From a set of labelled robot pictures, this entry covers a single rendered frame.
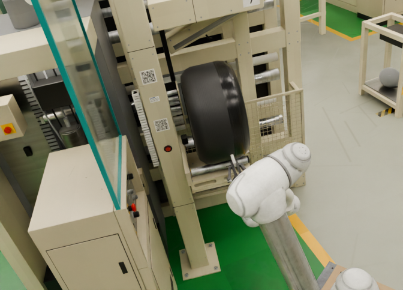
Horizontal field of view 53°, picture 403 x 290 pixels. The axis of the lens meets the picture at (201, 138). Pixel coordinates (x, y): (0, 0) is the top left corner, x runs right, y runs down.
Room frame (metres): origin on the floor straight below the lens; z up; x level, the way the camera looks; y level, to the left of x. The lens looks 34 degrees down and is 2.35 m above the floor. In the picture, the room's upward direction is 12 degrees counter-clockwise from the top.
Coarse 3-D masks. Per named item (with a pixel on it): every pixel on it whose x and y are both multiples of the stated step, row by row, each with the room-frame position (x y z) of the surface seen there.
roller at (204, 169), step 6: (246, 156) 1.84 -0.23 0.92; (222, 162) 1.83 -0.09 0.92; (228, 162) 1.82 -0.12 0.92; (240, 162) 1.81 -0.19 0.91; (246, 162) 1.81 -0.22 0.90; (192, 168) 1.84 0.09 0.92; (198, 168) 1.82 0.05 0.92; (204, 168) 1.81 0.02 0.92; (210, 168) 1.81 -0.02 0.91; (216, 168) 1.81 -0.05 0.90; (222, 168) 1.81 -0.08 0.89; (192, 174) 1.80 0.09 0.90; (198, 174) 1.80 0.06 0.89
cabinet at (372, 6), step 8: (360, 0) 5.70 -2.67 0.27; (368, 0) 5.53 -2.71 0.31; (376, 0) 5.38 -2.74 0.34; (384, 0) 5.26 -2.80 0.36; (392, 0) 5.29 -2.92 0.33; (400, 0) 5.31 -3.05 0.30; (360, 8) 5.69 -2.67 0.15; (368, 8) 5.52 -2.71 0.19; (376, 8) 5.37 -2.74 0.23; (384, 8) 5.26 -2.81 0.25; (392, 8) 5.29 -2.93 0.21; (400, 8) 5.32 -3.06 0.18; (360, 16) 5.70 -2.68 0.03; (368, 16) 5.53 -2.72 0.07; (376, 16) 5.36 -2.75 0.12; (376, 24) 5.37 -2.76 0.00; (384, 24) 5.29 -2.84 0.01
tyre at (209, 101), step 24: (192, 72) 1.95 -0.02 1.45; (216, 72) 1.91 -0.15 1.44; (192, 96) 1.81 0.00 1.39; (216, 96) 1.78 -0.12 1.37; (240, 96) 1.79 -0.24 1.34; (192, 120) 1.75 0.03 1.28; (216, 120) 1.71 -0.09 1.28; (240, 120) 1.71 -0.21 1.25; (216, 144) 1.69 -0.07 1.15; (240, 144) 1.70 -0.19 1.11
